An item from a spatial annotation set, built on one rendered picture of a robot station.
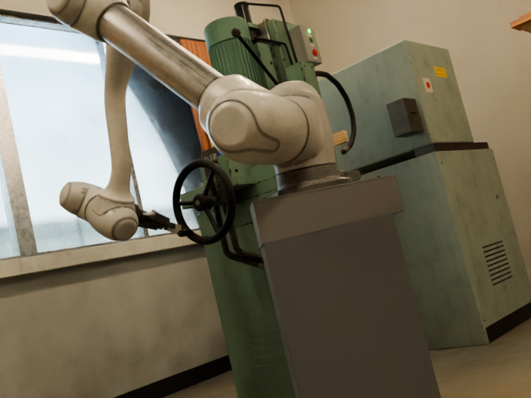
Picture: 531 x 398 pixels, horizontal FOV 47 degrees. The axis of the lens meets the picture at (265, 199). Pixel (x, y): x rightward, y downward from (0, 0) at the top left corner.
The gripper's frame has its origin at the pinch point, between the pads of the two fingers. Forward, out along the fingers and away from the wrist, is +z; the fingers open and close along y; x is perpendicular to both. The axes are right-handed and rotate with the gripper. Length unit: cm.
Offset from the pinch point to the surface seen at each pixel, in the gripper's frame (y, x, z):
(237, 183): -19.6, -14.1, 11.0
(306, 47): -27, -83, 43
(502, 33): -50, -175, 219
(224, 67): -11, -64, 12
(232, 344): 9, 34, 39
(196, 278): 114, -22, 114
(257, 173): -21.8, -19.9, 18.9
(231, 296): 3.3, 17.8, 32.6
